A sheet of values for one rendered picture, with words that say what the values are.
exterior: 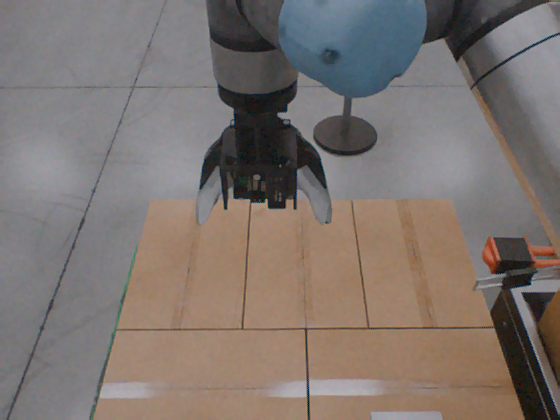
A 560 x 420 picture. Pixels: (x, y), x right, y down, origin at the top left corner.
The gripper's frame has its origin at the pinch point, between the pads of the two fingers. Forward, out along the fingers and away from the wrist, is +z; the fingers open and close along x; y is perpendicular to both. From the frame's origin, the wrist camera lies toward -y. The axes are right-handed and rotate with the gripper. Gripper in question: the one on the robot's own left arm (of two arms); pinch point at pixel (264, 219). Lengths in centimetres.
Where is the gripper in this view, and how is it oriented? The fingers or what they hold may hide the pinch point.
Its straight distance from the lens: 61.5
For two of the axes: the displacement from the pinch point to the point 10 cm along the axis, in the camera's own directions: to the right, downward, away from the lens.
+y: 0.1, 7.1, -7.1
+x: 10.0, -0.1, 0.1
